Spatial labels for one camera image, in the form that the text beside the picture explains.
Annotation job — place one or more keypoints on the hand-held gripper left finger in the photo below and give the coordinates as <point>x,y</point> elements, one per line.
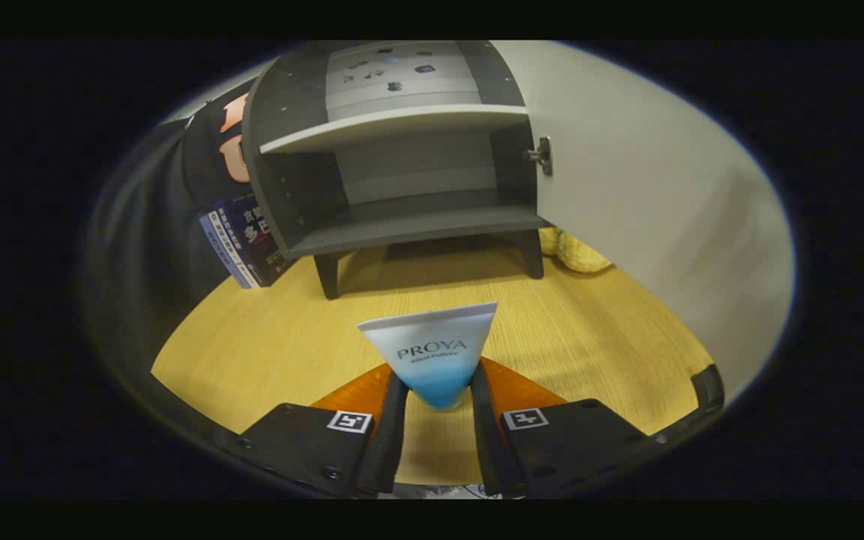
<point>304,446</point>

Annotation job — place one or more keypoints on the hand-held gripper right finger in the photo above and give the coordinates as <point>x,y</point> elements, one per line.
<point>574,442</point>

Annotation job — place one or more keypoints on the white and blue tube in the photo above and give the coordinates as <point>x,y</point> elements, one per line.
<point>432,352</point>

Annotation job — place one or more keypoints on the white cabinet door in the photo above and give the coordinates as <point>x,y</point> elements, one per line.
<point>627,187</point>

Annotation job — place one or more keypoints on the yellow plush toy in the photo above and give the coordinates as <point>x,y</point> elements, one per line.
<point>582,256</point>

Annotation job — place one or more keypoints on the white and blue book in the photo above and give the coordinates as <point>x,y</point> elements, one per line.
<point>226,251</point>

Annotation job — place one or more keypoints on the dark covered book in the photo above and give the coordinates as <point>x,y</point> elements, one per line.
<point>263,240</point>

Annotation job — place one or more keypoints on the dark grey cabinet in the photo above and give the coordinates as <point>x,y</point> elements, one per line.
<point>417,217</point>

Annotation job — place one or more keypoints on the black backdrop cloth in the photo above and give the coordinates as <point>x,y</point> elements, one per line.
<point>147,225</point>

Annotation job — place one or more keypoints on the metal door hinge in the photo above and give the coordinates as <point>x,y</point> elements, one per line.
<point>543,155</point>

